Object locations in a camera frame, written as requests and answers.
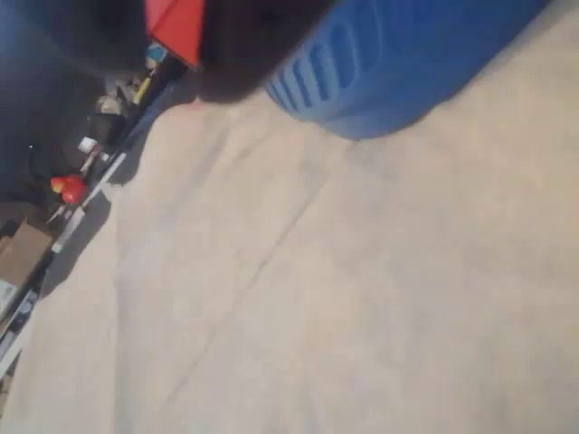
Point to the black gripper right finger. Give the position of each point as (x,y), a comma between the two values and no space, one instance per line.
(253,40)

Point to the red round toy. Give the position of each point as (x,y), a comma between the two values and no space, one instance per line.
(70,187)

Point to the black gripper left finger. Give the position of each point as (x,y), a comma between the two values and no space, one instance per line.
(68,25)

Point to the white square block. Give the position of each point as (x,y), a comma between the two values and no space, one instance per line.
(87,145)

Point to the light blue small item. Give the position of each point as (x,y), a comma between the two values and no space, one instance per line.
(156,55)

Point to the blue plastic cup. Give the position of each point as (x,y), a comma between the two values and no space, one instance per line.
(407,68)

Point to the metal table edge rail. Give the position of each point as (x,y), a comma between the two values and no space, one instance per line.
(70,228)

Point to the brown cardboard box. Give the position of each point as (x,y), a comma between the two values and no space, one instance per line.
(22,253)

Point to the red object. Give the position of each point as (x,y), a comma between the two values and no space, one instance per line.
(176,27)

